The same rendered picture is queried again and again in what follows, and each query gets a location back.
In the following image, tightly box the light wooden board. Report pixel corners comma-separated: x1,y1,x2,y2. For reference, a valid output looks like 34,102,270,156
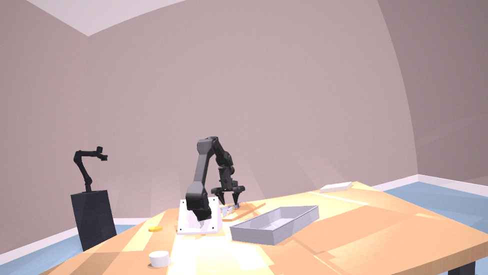
221,202,266,222

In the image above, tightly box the yellow round disc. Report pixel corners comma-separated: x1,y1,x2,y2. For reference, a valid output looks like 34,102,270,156
148,226,163,232

